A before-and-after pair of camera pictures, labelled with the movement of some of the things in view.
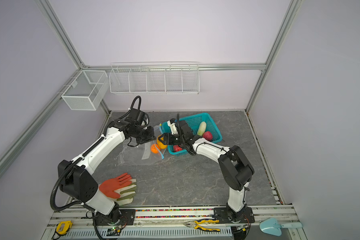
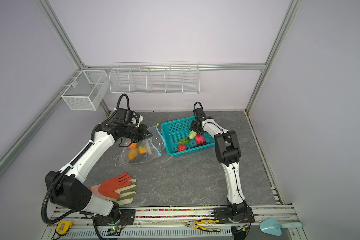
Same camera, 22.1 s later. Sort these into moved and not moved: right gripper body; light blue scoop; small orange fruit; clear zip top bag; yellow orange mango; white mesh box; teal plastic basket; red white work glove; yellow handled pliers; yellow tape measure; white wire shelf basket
Moved: teal plastic basket; yellow orange mango; small orange fruit; right gripper body
Not moved: yellow handled pliers; white wire shelf basket; yellow tape measure; clear zip top bag; white mesh box; light blue scoop; red white work glove
